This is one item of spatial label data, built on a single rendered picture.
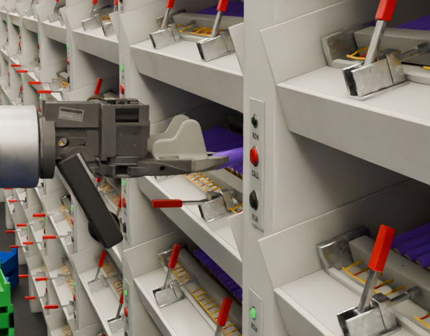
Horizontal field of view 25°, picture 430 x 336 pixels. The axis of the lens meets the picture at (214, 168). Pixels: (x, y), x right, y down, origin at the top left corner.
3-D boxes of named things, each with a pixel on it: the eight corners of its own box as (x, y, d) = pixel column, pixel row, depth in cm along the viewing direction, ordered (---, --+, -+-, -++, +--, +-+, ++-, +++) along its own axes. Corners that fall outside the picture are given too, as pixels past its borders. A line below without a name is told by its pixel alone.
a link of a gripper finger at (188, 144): (235, 121, 108) (153, 120, 106) (233, 173, 109) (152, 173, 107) (229, 118, 111) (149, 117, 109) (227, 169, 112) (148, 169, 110)
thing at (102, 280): (132, 389, 174) (107, 321, 170) (84, 291, 231) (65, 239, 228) (235, 345, 178) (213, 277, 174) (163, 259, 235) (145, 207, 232)
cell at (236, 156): (263, 139, 113) (211, 153, 112) (268, 153, 113) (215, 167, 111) (260, 144, 115) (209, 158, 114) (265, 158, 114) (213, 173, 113)
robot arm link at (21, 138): (0, 195, 102) (-5, 179, 111) (47, 195, 103) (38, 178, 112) (-1, 110, 100) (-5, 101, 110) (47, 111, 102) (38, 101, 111)
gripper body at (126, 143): (156, 105, 106) (44, 105, 102) (154, 183, 107) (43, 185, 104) (142, 98, 113) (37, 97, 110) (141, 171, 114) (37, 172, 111)
